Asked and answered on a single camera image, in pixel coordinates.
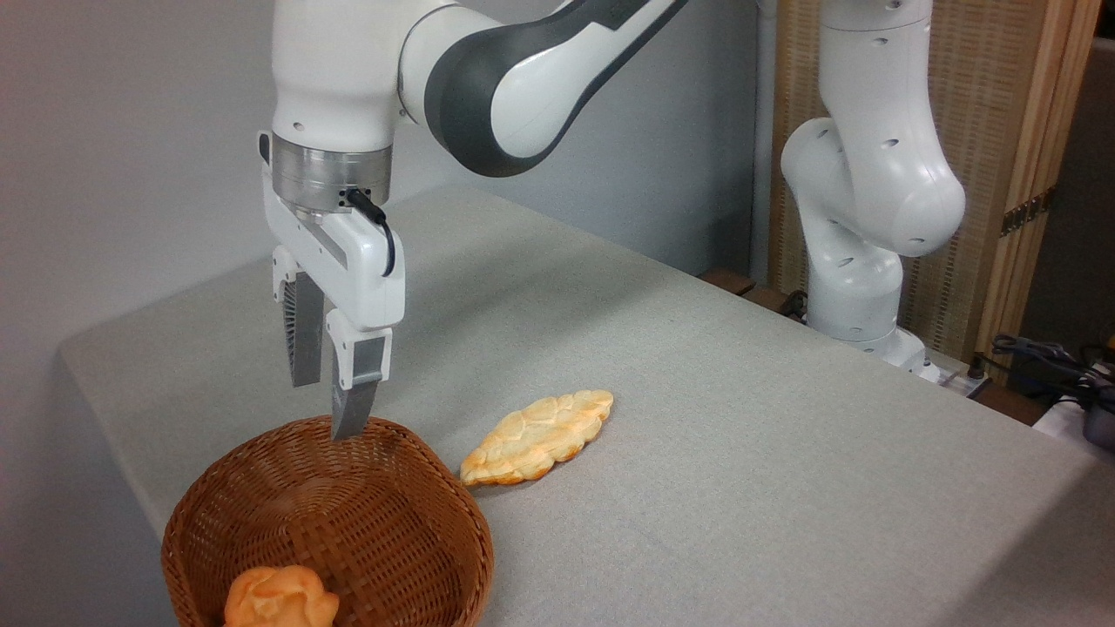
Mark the small round bread roll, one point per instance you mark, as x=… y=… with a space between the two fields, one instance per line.
x=279 y=601

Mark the wooden woven folding screen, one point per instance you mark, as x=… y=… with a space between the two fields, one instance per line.
x=993 y=104

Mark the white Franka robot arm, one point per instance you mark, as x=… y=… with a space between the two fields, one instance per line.
x=880 y=174

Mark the brown wicker basket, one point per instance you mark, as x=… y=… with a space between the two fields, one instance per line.
x=383 y=522

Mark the long braided bread loaf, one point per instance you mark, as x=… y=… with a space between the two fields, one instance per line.
x=540 y=435

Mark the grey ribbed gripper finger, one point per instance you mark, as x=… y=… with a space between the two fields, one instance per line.
x=359 y=374
x=307 y=335

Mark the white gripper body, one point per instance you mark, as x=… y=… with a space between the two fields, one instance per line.
x=361 y=270

